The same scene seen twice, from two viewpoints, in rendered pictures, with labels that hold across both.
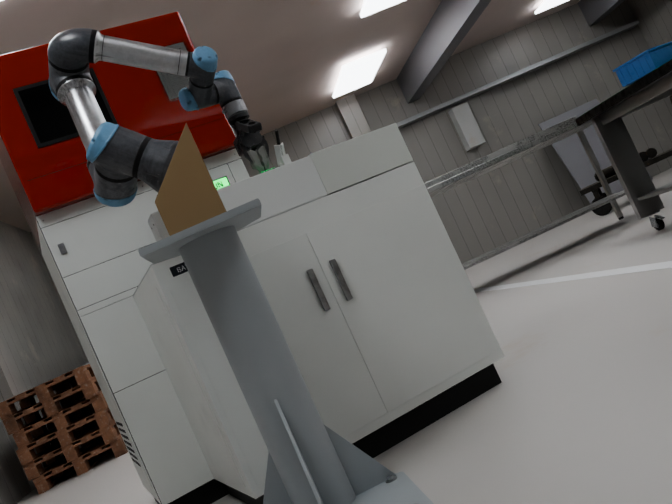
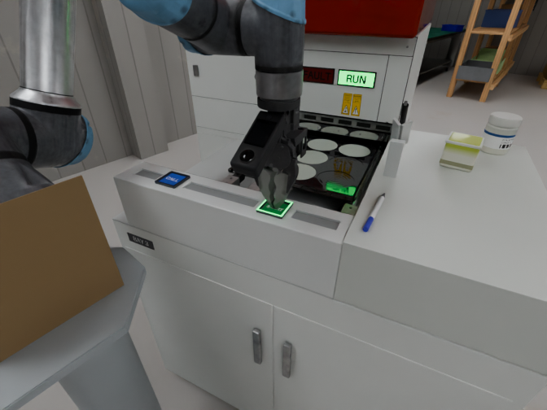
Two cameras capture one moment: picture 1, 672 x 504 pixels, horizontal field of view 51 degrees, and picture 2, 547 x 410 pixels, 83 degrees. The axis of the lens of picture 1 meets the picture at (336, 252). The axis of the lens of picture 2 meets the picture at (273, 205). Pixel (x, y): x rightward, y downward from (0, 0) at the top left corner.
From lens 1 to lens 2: 210 cm
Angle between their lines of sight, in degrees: 59
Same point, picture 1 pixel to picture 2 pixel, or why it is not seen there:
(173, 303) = not seen: hidden behind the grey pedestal
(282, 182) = (274, 245)
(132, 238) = (251, 91)
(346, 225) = (332, 338)
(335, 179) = (360, 294)
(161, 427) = not seen: hidden behind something
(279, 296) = (218, 320)
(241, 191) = (214, 219)
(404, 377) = not seen: outside the picture
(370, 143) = (485, 303)
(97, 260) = (218, 95)
